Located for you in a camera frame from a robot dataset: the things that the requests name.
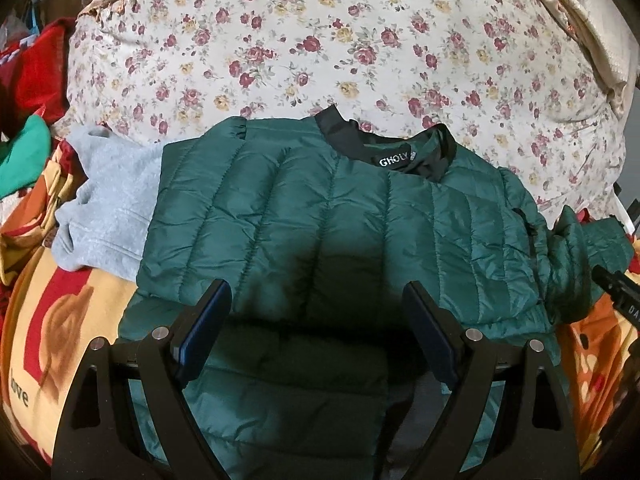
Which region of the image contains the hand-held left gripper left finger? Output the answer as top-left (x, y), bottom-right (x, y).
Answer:
top-left (51, 279), bottom-right (233, 480)

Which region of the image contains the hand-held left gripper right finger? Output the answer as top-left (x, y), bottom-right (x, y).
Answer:
top-left (402, 281), bottom-right (582, 480)

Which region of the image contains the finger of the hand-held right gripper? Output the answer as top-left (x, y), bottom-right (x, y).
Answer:
top-left (591, 265), bottom-right (640, 331)

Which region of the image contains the green quilted puffer jacket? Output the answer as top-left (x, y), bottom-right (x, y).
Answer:
top-left (118, 106), bottom-right (632, 480)

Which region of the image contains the orange printed blanket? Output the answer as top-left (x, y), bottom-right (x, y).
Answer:
top-left (0, 140), bottom-right (138, 466)

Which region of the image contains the grey fleece garment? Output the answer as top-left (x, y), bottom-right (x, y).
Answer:
top-left (53, 125), bottom-right (167, 277)

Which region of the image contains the bright green cloth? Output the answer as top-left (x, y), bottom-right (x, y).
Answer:
top-left (0, 115), bottom-right (52, 198)

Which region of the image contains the beige satin quilt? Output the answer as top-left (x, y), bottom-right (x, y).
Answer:
top-left (492, 0), bottom-right (640, 121)

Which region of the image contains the floral bed sheet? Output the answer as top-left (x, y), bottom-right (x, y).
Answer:
top-left (65, 0), bottom-right (627, 221)

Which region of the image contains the red cloth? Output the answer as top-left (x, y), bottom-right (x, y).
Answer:
top-left (0, 17), bottom-right (76, 136)

